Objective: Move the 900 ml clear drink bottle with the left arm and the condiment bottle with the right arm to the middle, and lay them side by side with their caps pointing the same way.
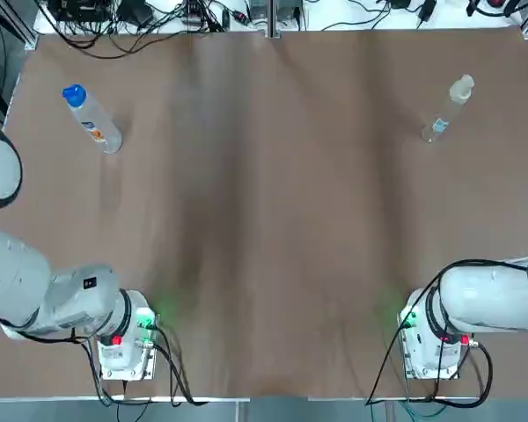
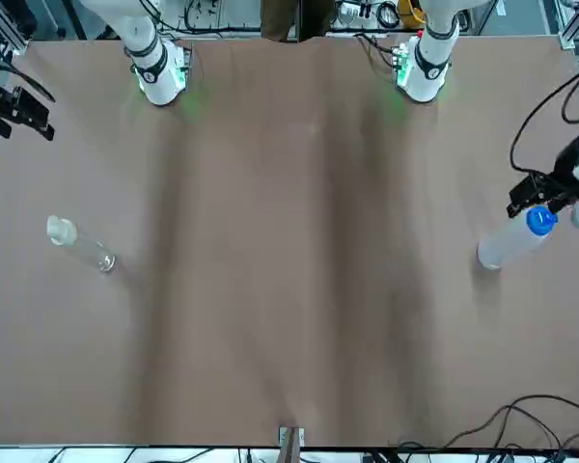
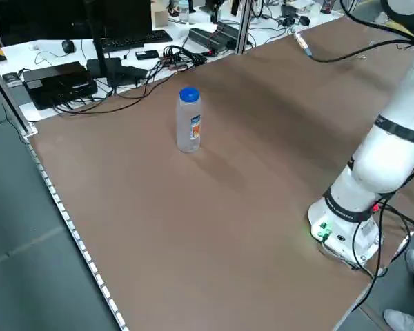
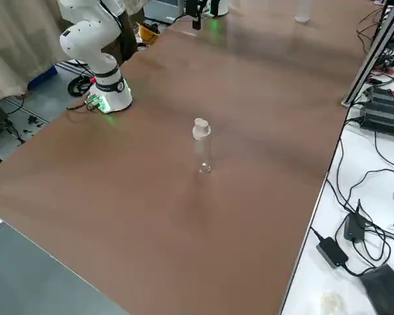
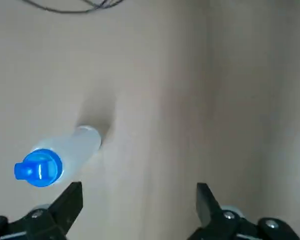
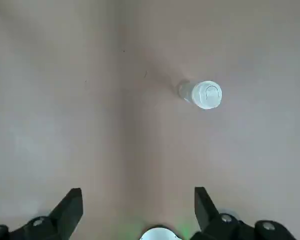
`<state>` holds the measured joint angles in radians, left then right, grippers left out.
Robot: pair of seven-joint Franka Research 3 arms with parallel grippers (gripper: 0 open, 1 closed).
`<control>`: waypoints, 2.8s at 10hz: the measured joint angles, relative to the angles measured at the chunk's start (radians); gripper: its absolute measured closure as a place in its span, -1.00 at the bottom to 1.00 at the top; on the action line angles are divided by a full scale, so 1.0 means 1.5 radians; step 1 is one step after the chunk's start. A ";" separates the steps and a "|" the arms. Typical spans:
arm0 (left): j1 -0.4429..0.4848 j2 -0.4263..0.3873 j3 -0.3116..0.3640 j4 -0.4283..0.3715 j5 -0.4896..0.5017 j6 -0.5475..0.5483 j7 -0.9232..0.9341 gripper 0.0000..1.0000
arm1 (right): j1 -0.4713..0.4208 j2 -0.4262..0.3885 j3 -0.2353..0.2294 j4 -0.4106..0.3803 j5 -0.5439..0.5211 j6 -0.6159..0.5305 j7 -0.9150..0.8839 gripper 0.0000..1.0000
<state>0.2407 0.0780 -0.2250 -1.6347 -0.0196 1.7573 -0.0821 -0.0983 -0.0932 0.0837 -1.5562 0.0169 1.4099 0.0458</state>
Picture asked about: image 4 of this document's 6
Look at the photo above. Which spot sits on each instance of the clear drink bottle blue cap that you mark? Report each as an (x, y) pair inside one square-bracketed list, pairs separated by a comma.
[(302, 11)]

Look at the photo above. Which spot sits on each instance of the clear condiment bottle white cap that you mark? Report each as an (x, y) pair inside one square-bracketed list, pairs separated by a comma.
[(202, 147)]

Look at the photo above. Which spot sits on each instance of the yellow hard hat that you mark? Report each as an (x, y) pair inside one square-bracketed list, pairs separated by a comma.
[(149, 33)]

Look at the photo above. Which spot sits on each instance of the person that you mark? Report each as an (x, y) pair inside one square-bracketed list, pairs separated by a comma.
[(128, 36)]

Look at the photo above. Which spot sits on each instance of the blue crate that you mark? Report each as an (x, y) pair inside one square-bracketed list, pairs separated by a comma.
[(42, 77)]

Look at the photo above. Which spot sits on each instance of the beige curtain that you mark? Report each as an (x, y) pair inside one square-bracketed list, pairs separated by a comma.
[(13, 49)]

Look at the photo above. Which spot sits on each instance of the black power supply box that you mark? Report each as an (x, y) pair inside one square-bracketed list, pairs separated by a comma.
[(384, 111)]

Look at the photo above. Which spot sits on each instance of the black hub adapter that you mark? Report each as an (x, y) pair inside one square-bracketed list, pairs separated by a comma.
[(354, 226)]

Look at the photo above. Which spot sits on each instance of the black power brick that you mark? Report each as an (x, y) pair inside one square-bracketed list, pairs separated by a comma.
[(331, 252)]

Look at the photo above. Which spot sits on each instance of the white crumpled packet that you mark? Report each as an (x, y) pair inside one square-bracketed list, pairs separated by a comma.
[(331, 302)]

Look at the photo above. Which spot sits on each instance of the black fabric pouch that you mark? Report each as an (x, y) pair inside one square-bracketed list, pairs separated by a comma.
[(381, 288)]

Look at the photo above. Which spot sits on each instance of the aluminium camera post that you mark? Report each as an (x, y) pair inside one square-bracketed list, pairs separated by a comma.
[(371, 55)]

